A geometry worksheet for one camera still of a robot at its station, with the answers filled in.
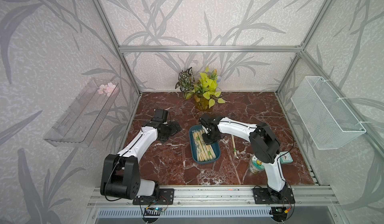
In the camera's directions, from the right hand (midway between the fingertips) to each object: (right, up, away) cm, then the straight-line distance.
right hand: (207, 141), depth 92 cm
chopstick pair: (+16, -1, -1) cm, 17 cm away
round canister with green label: (+24, -9, -17) cm, 31 cm away
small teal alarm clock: (+45, -8, -8) cm, 47 cm away
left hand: (-18, +7, -5) cm, 20 cm away
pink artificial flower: (-51, +31, -17) cm, 62 cm away
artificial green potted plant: (-2, +33, 0) cm, 33 cm away
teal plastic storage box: (-3, -5, -6) cm, 8 cm away
